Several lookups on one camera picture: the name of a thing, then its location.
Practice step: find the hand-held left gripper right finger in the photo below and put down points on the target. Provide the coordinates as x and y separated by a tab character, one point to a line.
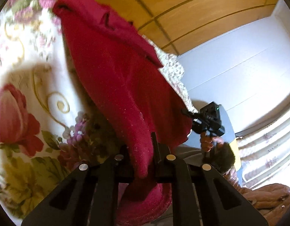
162	169

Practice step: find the pink quilted garment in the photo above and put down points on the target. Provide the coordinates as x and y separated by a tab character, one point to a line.
272	197

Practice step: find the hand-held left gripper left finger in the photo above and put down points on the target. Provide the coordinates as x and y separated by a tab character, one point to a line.
107	181

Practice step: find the small-print floral cloth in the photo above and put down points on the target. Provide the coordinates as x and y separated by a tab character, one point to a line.
173	68

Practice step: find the large-flower floral bedspread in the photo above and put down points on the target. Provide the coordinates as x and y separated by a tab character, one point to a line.
29	75

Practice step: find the person's right forearm furry sleeve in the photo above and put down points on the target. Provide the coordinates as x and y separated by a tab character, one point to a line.
226	157

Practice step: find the white pleated curtain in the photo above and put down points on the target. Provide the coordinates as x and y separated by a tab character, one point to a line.
272	146

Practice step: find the dark red embroidered dress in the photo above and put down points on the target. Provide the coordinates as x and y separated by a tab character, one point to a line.
107	75

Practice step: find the person's right hand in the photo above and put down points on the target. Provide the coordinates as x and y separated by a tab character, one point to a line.
206	143

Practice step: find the wooden panelled wardrobe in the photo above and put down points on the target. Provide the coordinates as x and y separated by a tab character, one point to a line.
182	4

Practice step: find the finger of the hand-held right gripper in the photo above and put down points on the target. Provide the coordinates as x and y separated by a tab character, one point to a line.
190	114

